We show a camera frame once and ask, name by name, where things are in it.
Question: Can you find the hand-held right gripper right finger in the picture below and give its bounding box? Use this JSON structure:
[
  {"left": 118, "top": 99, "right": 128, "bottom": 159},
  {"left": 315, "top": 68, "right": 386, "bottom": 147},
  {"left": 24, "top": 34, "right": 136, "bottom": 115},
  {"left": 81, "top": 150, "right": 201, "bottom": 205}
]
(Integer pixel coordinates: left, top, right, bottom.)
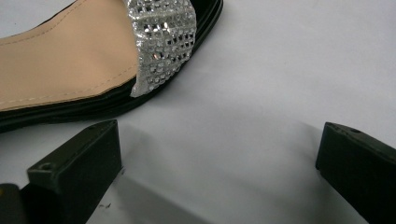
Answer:
[{"left": 315, "top": 121, "right": 396, "bottom": 224}]

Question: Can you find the black rhinestone strap heeled sandal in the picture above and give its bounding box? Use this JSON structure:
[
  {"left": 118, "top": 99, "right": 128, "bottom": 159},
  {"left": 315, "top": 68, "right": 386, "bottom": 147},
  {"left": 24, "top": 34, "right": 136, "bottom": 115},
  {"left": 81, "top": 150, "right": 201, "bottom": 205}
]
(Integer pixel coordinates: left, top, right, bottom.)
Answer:
[{"left": 0, "top": 0, "right": 224, "bottom": 134}]

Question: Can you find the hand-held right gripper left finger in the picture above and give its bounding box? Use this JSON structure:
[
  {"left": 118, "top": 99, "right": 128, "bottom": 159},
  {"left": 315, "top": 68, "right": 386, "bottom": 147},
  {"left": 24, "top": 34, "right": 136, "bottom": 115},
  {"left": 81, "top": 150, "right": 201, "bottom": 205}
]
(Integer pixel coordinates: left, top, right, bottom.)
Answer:
[{"left": 20, "top": 119, "right": 123, "bottom": 224}]

